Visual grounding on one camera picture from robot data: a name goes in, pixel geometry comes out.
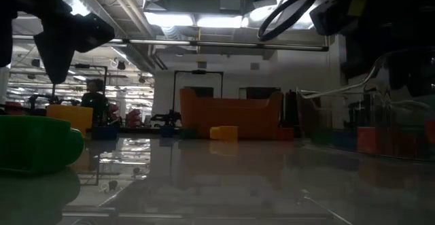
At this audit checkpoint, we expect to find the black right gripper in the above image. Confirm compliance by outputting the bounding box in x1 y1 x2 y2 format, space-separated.
341 0 435 99

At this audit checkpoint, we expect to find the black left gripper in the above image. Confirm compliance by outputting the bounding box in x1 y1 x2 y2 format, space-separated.
0 0 81 85

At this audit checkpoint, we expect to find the yellow brick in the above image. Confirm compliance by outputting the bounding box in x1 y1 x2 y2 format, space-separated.
46 104 94 138
209 125 239 142

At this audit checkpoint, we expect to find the long green brick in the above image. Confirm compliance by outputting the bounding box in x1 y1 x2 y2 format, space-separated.
0 115 86 175

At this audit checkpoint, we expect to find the small red cube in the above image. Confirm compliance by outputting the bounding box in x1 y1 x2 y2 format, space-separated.
276 127 295 142

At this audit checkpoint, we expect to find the person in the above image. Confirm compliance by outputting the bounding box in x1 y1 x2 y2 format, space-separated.
80 78 111 128

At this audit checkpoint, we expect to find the red background object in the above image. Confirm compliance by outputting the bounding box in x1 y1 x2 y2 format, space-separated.
3 101 24 116

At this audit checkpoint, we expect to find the clear plastic bin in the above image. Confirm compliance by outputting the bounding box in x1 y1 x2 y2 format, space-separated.
294 46 435 161

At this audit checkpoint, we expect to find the long ceiling light bar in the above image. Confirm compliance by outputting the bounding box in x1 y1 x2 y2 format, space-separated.
101 37 330 52

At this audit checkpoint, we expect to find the orange plastic bin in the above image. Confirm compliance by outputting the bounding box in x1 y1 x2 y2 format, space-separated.
179 87 285 141

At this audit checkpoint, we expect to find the black background frame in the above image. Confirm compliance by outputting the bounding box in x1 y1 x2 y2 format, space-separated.
51 63 109 105
173 69 224 99

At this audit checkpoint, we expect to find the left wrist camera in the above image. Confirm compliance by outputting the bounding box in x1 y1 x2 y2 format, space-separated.
73 12 116 54

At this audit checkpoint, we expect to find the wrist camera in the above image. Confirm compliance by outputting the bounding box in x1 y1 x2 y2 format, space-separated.
73 12 116 54
309 0 370 37

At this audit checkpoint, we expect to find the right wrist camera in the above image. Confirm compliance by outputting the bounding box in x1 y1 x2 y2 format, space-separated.
309 0 370 37

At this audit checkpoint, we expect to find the black table frame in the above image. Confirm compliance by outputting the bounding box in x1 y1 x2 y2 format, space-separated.
84 126 181 135

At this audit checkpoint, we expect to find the black cable loop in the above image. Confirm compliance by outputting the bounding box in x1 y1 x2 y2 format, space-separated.
257 0 329 43

